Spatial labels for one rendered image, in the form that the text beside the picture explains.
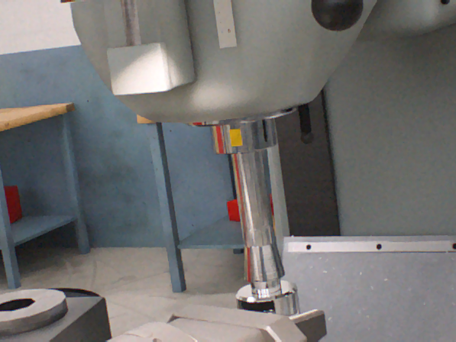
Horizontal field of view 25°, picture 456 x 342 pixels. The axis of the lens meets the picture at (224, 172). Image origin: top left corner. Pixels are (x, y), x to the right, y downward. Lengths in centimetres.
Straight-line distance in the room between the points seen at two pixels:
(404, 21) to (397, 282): 39
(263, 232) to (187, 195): 501
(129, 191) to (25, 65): 98
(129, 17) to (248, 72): 8
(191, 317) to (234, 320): 4
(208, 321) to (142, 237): 525
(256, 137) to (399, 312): 43
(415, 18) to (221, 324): 27
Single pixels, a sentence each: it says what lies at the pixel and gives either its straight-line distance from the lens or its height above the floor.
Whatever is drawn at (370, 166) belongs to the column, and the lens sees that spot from 112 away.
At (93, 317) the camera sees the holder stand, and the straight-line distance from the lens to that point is 93.
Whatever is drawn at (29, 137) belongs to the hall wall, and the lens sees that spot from 630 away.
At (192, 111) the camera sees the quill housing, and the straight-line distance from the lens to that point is 67.
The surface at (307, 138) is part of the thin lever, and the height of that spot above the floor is 129.
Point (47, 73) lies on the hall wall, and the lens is 614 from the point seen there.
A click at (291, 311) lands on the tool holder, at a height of 116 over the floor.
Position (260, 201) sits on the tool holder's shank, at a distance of 76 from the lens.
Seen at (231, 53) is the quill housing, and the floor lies 136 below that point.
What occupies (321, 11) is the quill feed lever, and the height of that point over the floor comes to 138.
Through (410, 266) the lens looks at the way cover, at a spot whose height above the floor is 108.
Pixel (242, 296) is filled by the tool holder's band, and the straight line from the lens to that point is 77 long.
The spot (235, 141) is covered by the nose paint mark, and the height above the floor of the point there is 129.
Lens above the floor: 140
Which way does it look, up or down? 10 degrees down
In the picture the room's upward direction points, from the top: 8 degrees counter-clockwise
